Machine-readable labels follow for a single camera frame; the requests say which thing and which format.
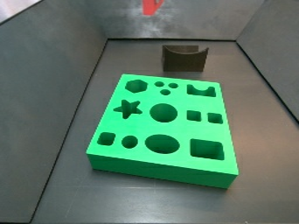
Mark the red double-square block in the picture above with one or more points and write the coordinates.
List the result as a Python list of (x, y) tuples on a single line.
[(150, 6)]

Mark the green foam shape board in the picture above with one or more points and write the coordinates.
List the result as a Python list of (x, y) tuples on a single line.
[(164, 130)]

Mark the black curved holder stand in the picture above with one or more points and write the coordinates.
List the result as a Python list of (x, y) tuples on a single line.
[(182, 58)]

